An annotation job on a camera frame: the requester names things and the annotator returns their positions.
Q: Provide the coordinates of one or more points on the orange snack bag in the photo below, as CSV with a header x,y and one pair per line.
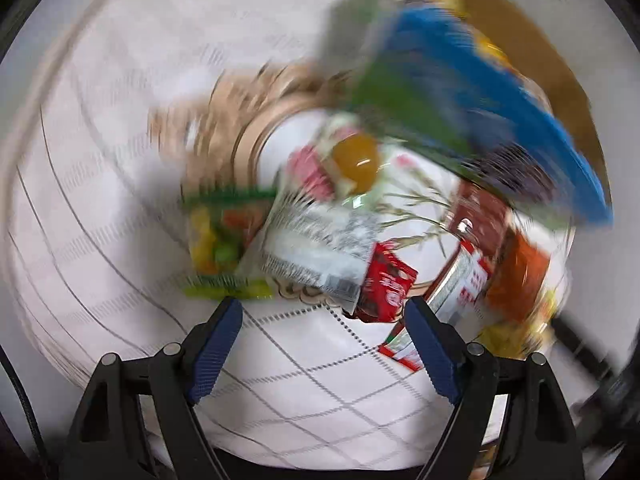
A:
x,y
513,290

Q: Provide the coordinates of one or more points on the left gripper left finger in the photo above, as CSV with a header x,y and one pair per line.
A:
x,y
113,442

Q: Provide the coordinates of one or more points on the yellow jelly cup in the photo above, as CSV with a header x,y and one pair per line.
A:
x,y
357,159

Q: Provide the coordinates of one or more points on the green fruit candy bag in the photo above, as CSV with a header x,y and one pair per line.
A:
x,y
221,223

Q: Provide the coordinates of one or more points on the yellow egg snack bag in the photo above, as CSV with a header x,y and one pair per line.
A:
x,y
512,340

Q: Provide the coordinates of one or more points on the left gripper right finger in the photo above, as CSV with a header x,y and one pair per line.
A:
x,y
537,439

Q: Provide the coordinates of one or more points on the red white spicy snack packet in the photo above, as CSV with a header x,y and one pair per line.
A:
x,y
450,296

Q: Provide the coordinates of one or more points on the white grey snack packet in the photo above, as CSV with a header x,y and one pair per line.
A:
x,y
317,234

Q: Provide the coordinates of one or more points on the brown cardboard box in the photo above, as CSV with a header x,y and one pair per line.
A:
x,y
475,86

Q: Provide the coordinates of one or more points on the red chocolate snack bag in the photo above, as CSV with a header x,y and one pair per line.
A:
x,y
386,287

